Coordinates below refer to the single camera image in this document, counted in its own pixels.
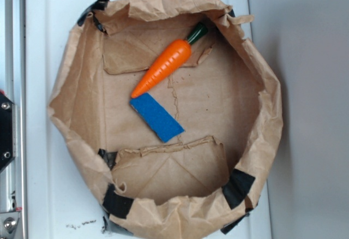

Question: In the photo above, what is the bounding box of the orange toy carrot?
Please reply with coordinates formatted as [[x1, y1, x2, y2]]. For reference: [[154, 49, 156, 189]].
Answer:
[[131, 22, 208, 99]]

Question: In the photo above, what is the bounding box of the brown paper bag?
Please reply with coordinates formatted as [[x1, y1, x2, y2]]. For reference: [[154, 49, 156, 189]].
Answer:
[[48, 0, 283, 238]]

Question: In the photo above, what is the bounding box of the blue sponge piece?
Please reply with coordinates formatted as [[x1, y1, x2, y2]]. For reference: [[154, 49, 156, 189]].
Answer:
[[130, 93, 185, 142]]

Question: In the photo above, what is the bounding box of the black bracket with screws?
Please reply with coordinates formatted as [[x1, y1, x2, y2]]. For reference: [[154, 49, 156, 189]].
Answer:
[[0, 91, 14, 172]]

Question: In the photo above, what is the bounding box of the metal frame rail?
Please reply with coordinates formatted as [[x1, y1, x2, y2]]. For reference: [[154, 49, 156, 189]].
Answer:
[[1, 0, 28, 238]]

